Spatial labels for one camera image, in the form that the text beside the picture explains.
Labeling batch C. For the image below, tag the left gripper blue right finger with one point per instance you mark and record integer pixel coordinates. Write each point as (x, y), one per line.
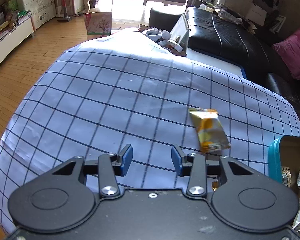
(177, 156)

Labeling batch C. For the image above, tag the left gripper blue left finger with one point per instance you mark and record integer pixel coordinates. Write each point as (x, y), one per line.
(124, 159)

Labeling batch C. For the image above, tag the gold candy packet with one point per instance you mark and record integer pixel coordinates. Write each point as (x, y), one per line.
(214, 185)

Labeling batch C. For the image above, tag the orange yellow snack packet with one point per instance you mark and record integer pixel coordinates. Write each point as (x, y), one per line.
(211, 134)

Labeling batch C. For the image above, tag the blue checked tablecloth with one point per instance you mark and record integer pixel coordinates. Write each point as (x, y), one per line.
(103, 94)

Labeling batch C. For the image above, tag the brown patterned snack packet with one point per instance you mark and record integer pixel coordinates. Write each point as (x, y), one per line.
(286, 176)

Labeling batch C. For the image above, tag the teal metal tin box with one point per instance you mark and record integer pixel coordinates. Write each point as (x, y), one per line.
(285, 152)

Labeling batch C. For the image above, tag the black leather sofa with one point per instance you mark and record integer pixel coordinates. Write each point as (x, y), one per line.
(230, 42)

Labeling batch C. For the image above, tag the pink tree gift bag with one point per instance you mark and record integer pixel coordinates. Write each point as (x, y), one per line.
(98, 23)

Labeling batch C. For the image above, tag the red stick vacuum cleaner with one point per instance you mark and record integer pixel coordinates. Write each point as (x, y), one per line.
(66, 17)

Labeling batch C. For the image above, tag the magenta cushion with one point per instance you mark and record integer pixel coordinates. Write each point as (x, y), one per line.
(289, 51)

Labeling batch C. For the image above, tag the low white shelf unit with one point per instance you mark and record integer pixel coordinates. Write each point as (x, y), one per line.
(13, 38)

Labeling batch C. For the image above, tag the black white picture poster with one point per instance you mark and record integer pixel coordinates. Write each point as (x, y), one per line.
(263, 12)

